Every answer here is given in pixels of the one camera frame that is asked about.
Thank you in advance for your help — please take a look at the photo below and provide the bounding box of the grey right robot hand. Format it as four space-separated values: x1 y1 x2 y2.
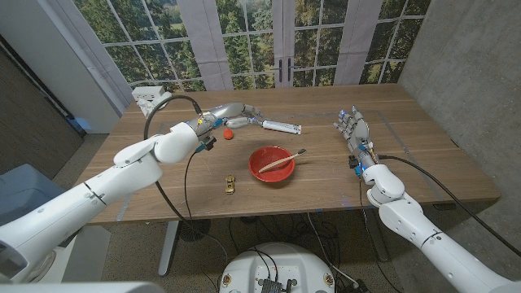
333 105 378 164

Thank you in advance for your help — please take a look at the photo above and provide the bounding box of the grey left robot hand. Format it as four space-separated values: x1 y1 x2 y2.
194 102 266 138

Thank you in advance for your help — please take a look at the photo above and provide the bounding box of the white toothpaste tube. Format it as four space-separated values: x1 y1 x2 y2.
261 119 303 136

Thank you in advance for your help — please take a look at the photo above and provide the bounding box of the red bowl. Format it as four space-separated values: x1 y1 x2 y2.
248 146 296 183

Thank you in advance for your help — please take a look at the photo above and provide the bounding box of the crumpled white tissue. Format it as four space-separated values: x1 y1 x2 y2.
136 91 174 120

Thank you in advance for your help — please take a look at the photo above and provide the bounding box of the printed window backdrop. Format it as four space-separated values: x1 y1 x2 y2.
48 0 432 93

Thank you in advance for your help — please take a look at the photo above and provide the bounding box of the white power strip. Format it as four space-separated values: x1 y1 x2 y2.
131 85 166 102

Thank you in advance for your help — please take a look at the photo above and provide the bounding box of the grey table leg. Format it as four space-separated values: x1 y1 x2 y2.
157 221 180 278
361 208 391 262

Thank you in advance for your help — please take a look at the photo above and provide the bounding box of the black round floor fan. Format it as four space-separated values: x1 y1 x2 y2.
178 219 212 243

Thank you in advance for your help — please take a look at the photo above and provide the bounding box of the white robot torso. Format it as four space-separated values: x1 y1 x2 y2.
218 243 337 293

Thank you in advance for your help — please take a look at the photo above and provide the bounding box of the grey-blue chair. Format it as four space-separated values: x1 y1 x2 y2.
0 164 55 228

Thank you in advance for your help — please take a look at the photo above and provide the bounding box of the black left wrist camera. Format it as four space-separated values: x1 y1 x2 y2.
197 136 217 154

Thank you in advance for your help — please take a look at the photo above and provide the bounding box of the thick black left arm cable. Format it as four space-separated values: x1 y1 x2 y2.
142 94 229 264

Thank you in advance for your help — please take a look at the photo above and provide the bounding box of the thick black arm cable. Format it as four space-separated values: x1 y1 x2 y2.
377 154 521 258
142 94 229 264

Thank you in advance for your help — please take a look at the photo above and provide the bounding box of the thin black left camera cable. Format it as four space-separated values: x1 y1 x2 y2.
183 151 197 223

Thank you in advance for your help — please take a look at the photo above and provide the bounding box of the thin black camera cable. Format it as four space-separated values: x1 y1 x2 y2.
357 177 394 292
183 151 197 223

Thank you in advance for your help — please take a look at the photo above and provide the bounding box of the thin black right camera cable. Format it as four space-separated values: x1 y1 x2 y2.
357 177 394 292

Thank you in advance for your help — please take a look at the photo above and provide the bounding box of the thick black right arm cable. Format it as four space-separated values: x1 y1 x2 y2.
377 154 521 258

